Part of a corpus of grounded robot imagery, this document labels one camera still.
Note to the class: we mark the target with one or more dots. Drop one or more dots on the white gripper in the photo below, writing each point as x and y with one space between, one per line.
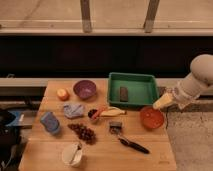
175 95

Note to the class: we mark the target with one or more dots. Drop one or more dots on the yellow banana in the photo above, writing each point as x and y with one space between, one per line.
112 111

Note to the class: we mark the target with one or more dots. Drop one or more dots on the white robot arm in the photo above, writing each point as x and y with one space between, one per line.
192 86

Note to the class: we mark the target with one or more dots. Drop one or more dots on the green plastic tray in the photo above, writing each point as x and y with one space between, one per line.
141 89

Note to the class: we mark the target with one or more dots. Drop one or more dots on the orange red bowl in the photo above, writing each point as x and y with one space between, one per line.
151 118

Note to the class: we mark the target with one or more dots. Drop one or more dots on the dark brown bar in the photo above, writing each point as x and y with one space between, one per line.
123 94

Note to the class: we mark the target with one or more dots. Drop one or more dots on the orange carrot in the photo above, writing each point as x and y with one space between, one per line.
98 112

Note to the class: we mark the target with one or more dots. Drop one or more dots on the small dark round item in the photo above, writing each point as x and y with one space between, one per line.
92 112

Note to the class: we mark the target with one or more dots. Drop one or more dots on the purple bowl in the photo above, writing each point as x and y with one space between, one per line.
84 89

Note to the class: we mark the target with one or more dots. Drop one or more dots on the bunch of dark grapes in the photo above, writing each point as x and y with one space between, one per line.
84 133

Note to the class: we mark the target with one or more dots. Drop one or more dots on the grey blue crumpled cloth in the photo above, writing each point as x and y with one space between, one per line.
73 110

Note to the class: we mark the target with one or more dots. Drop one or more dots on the red apple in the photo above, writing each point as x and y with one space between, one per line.
63 94

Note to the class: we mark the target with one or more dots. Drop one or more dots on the white cup with spoon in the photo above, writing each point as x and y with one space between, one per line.
72 154

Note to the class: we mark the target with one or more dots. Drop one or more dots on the blue sponge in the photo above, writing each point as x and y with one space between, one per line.
50 123

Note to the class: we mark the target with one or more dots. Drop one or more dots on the dark equipment at left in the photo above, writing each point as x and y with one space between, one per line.
10 138

